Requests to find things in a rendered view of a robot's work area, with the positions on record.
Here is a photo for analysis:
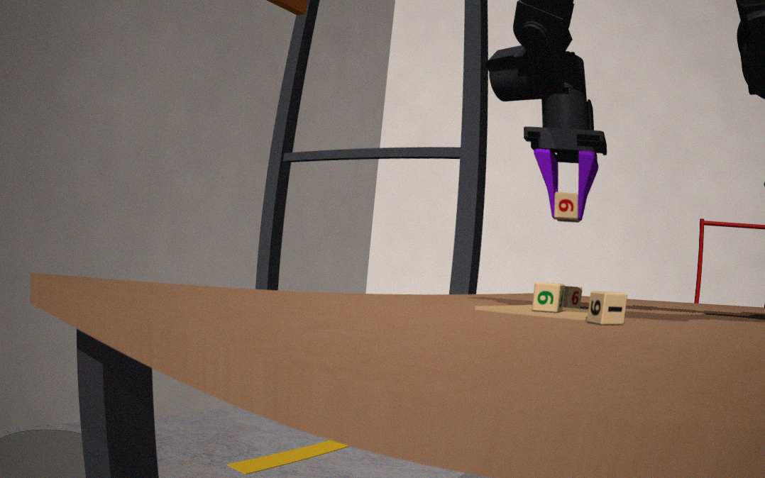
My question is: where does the beige letter block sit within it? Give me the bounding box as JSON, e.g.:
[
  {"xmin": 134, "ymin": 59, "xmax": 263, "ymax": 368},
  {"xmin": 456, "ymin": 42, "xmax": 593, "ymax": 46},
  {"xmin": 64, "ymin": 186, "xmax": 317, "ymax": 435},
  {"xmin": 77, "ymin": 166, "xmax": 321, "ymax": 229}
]
[
  {"xmin": 554, "ymin": 192, "xmax": 580, "ymax": 223},
  {"xmin": 563, "ymin": 286, "xmax": 583, "ymax": 309},
  {"xmin": 587, "ymin": 291, "xmax": 627, "ymax": 326},
  {"xmin": 532, "ymin": 282, "xmax": 565, "ymax": 313}
]

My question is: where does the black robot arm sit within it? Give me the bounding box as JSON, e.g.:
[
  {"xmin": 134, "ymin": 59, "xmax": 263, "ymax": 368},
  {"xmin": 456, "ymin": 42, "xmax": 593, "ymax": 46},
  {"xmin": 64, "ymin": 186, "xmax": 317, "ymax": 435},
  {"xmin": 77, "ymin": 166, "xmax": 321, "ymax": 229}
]
[{"xmin": 486, "ymin": 0, "xmax": 765, "ymax": 128}]

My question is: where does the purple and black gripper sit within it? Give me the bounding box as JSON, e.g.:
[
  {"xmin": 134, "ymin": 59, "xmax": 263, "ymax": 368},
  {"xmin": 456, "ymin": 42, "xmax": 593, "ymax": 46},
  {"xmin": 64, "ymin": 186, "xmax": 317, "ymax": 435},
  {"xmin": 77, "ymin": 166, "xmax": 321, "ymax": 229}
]
[{"xmin": 524, "ymin": 87, "xmax": 607, "ymax": 221}]

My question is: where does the tan flat mat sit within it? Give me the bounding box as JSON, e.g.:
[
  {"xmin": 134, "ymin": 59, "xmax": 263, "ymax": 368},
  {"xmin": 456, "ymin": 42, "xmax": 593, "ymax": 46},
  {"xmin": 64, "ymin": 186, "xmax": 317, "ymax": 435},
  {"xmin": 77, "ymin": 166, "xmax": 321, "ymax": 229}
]
[{"xmin": 475, "ymin": 305, "xmax": 588, "ymax": 321}]

